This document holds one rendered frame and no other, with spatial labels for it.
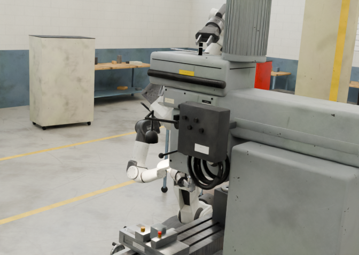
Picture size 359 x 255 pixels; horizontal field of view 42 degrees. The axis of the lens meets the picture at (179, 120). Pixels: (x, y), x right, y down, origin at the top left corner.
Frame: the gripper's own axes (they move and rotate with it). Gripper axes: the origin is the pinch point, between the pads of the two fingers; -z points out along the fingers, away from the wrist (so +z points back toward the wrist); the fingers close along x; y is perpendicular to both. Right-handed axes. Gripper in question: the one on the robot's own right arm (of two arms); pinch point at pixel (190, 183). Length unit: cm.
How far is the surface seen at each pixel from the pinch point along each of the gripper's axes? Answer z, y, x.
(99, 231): 202, 126, 8
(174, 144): -0.3, -21.7, -10.8
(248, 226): -54, -2, 0
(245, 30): -30, -80, 5
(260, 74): 417, 4, 323
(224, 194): 9.9, 12.7, 26.4
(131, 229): 4.2, 23.6, -29.7
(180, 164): -4.6, -12.4, -8.8
